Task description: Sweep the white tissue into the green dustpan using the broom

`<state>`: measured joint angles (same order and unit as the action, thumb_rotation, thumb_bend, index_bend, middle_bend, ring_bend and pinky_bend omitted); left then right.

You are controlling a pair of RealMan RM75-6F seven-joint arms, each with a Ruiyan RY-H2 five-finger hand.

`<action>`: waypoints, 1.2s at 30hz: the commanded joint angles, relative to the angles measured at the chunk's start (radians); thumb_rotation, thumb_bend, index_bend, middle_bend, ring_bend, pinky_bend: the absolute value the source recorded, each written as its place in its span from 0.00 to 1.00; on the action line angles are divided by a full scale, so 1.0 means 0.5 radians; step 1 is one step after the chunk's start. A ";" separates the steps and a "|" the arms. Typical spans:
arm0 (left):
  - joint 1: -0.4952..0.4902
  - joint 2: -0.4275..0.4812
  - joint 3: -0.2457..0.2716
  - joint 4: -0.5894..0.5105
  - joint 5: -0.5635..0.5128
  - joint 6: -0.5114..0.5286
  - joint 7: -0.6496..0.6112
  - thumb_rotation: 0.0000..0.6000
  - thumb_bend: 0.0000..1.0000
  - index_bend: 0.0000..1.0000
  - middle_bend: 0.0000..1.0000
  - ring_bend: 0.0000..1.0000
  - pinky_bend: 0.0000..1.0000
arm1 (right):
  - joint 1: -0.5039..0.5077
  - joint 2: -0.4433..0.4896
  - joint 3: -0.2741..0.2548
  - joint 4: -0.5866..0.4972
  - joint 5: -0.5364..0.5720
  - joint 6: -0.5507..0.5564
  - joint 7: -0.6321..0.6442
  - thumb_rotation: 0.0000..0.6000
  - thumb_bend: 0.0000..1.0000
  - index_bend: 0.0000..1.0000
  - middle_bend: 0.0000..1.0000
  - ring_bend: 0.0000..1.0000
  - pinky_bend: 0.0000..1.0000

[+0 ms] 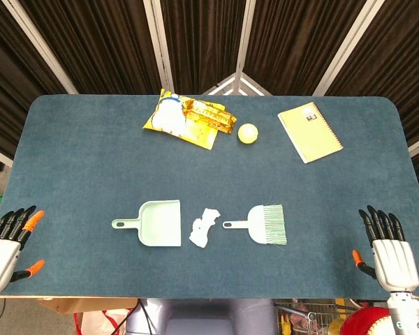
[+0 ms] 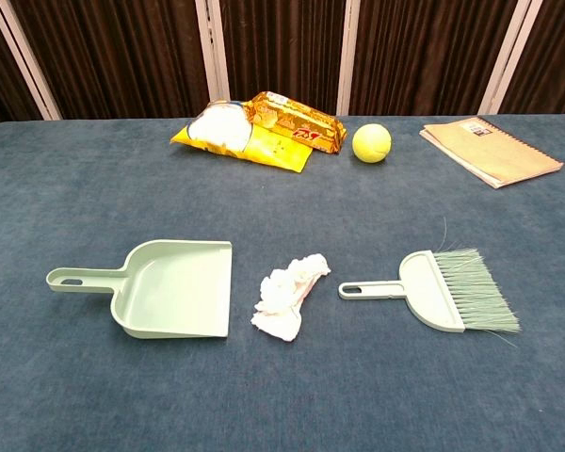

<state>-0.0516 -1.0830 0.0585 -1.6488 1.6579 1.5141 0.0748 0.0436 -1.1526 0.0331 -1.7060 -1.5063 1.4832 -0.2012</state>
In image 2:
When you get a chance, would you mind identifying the white screen frame post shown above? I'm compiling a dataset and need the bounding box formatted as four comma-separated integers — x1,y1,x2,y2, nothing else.
194,0,231,117
0,0,63,121
477,0,545,116
335,0,362,117

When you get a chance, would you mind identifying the yellow tennis ball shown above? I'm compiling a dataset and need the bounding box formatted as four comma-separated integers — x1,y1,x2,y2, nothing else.
351,122,393,165

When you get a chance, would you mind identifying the yellow snack bag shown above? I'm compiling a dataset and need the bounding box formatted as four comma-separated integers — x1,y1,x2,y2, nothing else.
169,99,315,174

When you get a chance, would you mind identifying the golden brown biscuit package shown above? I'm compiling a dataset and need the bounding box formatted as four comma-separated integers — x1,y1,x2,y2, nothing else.
242,90,348,155

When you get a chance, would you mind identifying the light green plastic dustpan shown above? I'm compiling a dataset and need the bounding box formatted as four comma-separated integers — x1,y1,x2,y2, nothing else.
45,239,234,340

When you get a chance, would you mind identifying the white paper tissue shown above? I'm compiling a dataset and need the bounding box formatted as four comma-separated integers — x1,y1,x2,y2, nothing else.
250,252,332,343

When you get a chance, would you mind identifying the kraft spiral notebook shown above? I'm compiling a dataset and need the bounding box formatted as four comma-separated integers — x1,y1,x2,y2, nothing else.
418,116,565,190

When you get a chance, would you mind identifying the light green hand brush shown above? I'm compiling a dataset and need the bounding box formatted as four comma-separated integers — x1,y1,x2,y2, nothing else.
337,217,522,349

